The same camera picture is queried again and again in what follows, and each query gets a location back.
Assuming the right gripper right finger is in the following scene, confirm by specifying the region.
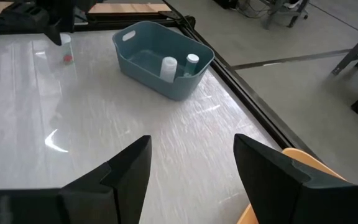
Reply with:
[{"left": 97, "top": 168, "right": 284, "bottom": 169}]
[{"left": 232, "top": 133, "right": 358, "bottom": 224}]

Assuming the grey metal cart frame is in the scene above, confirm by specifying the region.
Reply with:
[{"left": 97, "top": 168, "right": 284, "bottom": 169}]
[{"left": 237, "top": 0, "right": 310, "bottom": 30}]

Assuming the yellow plastic bin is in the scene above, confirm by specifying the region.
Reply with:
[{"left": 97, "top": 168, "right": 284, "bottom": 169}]
[{"left": 236, "top": 147, "right": 348, "bottom": 224}]

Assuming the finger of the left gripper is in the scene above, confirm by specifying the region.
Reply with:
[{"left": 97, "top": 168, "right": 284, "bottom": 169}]
[{"left": 1, "top": 2, "right": 62, "bottom": 47}]

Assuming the white opaque medicine bottle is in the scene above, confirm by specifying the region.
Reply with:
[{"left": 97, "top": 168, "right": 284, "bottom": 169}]
[{"left": 159, "top": 56, "right": 178, "bottom": 83}]

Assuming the grey metal rack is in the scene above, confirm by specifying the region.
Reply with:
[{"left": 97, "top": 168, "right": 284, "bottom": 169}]
[{"left": 331, "top": 21, "right": 358, "bottom": 75}]

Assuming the black aluminium table frame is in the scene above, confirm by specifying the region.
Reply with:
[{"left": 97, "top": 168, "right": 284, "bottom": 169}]
[{"left": 0, "top": 0, "right": 323, "bottom": 162}]

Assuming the teal plastic bin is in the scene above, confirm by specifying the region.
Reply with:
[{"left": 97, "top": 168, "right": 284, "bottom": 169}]
[{"left": 112, "top": 21, "right": 216, "bottom": 102}]

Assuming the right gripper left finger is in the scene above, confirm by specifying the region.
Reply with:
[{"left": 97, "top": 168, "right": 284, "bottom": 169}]
[{"left": 0, "top": 134, "right": 153, "bottom": 224}]

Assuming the teal medicine bottle white cap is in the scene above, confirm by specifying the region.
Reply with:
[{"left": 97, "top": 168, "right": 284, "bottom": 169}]
[{"left": 183, "top": 53, "right": 200, "bottom": 78}]

